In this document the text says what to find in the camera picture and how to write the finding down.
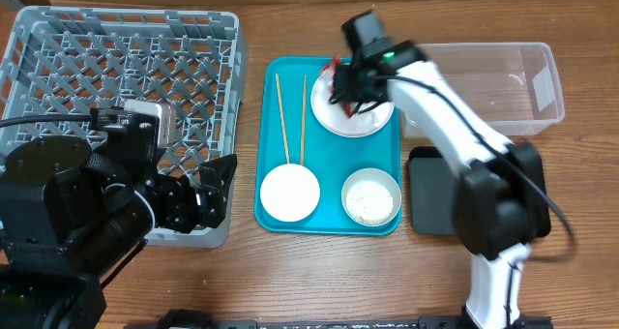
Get red snack wrapper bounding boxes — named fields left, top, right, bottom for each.
left=320, top=55, right=353, bottom=119

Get wooden chopstick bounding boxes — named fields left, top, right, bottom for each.
left=275, top=74, right=290, bottom=164
left=300, top=75, right=308, bottom=166

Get grey metal bowl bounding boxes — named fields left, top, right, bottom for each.
left=341, top=168, right=401, bottom=227

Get white rice grains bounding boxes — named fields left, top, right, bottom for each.
left=344, top=181, right=394, bottom=225

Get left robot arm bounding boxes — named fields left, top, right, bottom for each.
left=1, top=136, right=237, bottom=328

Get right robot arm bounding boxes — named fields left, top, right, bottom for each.
left=330, top=11, right=551, bottom=328

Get large white round plate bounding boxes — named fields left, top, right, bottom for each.
left=310, top=71, right=395, bottom=137

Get teal serving tray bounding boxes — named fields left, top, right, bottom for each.
left=254, top=56, right=401, bottom=236

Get black rectangular tray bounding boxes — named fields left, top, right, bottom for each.
left=408, top=146, right=552, bottom=239

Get clear plastic bin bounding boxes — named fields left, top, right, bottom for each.
left=421, top=43, right=565, bottom=137

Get grey plastic dish rack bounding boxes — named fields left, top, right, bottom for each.
left=0, top=5, right=250, bottom=249

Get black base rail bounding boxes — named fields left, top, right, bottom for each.
left=123, top=309, right=555, bottom=329

